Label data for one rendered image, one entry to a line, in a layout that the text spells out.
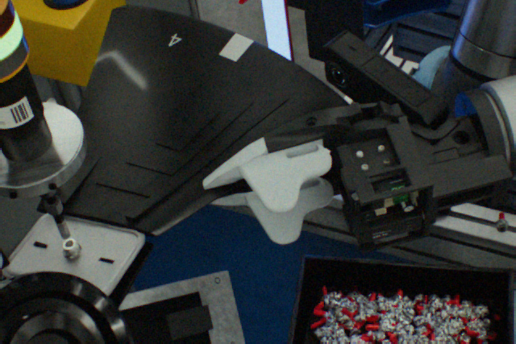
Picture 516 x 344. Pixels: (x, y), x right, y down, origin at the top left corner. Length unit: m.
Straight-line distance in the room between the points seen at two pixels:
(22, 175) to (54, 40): 0.49
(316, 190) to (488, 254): 0.40
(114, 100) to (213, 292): 0.20
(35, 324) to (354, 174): 0.24
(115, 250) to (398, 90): 0.24
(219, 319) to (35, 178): 0.33
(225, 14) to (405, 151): 1.99
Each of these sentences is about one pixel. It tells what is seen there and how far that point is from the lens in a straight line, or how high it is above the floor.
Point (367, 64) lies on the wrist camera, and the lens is 0.80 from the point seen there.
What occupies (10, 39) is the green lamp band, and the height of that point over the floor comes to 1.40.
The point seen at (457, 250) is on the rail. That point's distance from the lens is 1.16.
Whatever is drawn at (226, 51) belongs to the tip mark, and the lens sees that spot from 0.87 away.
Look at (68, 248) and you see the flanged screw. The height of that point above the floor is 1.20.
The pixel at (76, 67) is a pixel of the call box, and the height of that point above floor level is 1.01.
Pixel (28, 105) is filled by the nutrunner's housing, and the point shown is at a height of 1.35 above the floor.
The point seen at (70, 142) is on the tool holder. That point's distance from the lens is 0.65.
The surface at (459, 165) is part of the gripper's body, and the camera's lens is 0.75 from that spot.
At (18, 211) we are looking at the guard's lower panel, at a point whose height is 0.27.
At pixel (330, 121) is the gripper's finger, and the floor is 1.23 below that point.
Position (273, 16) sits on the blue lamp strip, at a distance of 0.99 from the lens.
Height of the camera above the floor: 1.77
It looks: 48 degrees down
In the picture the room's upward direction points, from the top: 10 degrees counter-clockwise
